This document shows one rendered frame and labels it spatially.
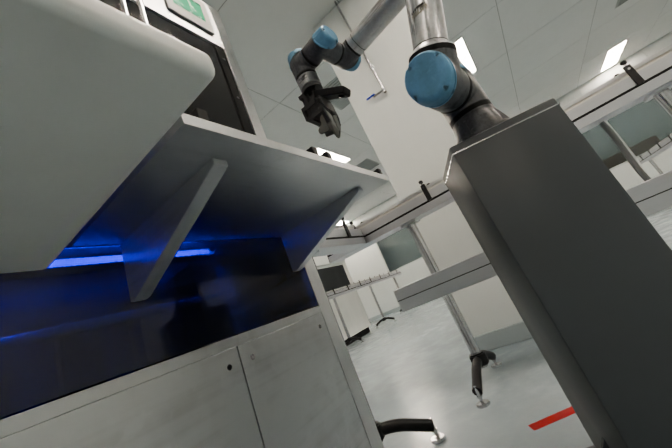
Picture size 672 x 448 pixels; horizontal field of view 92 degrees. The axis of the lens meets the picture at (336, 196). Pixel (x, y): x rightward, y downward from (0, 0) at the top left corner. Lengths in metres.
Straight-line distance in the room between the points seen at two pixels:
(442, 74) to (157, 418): 0.89
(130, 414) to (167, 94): 0.59
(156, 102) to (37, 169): 0.13
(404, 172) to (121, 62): 2.27
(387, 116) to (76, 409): 2.36
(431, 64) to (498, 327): 1.86
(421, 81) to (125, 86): 0.64
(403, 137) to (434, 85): 1.73
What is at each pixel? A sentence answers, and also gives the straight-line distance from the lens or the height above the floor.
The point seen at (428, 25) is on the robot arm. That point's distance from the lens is 0.89.
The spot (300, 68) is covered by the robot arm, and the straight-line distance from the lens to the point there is 1.16.
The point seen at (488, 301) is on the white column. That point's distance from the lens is 2.35.
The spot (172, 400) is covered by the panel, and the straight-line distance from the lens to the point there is 0.80.
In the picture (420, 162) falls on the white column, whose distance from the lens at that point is 2.43.
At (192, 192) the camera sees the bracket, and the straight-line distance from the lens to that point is 0.62.
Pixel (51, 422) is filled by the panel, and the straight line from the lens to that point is 0.73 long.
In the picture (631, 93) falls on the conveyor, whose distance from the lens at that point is 1.77.
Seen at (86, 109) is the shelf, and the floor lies 0.78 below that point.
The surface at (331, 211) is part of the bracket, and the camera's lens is 1.00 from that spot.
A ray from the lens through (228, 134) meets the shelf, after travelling 0.54.
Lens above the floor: 0.55
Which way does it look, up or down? 19 degrees up
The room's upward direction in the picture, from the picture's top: 24 degrees counter-clockwise
